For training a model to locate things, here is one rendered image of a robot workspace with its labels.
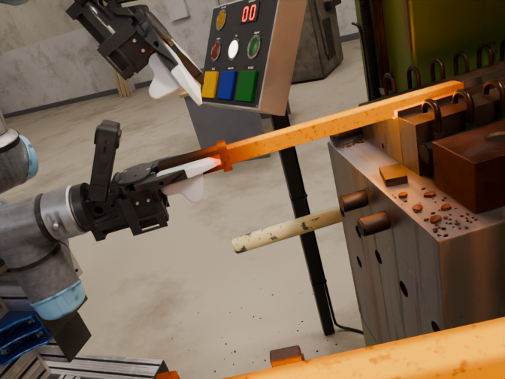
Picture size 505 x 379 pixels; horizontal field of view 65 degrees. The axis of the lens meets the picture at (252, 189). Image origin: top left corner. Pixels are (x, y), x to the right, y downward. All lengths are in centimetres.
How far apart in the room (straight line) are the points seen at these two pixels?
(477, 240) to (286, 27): 68
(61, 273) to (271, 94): 60
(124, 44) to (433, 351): 50
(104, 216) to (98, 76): 1025
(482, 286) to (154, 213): 43
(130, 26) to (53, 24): 1069
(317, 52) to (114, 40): 503
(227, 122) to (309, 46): 251
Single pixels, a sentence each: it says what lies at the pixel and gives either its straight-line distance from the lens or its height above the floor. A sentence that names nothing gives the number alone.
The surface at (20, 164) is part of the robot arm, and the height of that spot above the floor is 98.
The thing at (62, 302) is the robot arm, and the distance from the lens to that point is 69.
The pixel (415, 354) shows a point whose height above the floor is 99.
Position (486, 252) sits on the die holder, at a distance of 52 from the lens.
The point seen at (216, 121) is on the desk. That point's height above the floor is 38.
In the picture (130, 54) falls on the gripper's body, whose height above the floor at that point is 117.
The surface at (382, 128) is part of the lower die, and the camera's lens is 68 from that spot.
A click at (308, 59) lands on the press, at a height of 31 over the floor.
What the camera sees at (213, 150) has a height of 102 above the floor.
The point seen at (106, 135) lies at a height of 108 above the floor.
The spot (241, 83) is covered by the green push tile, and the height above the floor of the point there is 102.
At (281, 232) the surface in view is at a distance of 107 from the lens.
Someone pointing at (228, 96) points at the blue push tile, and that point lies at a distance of 108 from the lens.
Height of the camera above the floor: 119
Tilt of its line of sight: 25 degrees down
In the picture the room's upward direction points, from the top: 16 degrees counter-clockwise
